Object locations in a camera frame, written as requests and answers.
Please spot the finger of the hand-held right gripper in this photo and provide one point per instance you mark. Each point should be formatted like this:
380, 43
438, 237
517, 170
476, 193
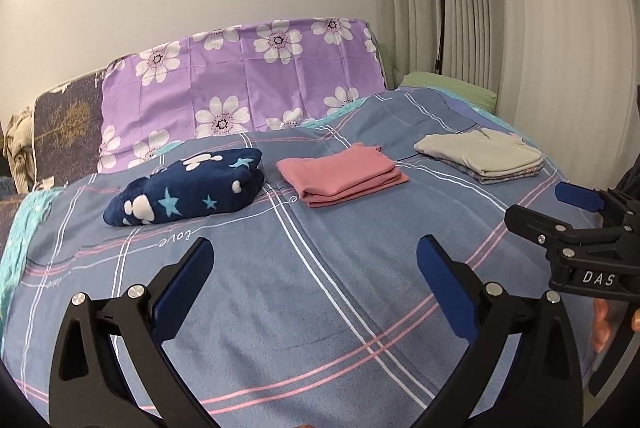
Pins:
575, 195
535, 225

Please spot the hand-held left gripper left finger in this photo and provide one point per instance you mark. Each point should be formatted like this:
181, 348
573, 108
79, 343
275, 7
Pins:
182, 293

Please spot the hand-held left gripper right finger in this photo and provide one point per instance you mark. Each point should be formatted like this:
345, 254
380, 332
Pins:
447, 290

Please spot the pink long-sleeve shirt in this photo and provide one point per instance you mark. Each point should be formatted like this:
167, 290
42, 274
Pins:
340, 175

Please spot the beige clothes pile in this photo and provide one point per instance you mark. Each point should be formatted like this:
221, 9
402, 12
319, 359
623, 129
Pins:
17, 143

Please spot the person's right hand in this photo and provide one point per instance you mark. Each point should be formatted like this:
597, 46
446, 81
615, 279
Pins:
601, 325

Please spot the light patterned garment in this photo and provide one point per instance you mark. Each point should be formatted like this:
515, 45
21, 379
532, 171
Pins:
500, 178

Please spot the grey garment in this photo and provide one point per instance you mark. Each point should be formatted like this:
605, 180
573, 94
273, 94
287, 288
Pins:
490, 153

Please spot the navy star print fleece blanket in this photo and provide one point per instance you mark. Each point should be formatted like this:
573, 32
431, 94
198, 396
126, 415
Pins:
190, 193

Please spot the blue-grey plaid blanket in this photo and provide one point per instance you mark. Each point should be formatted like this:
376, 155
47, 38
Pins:
325, 268

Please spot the green pillow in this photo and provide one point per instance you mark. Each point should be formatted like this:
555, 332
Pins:
450, 85

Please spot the white pleated curtain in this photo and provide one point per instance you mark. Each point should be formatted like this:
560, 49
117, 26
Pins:
525, 33

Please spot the purple floral pillow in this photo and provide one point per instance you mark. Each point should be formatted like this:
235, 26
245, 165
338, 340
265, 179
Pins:
225, 73

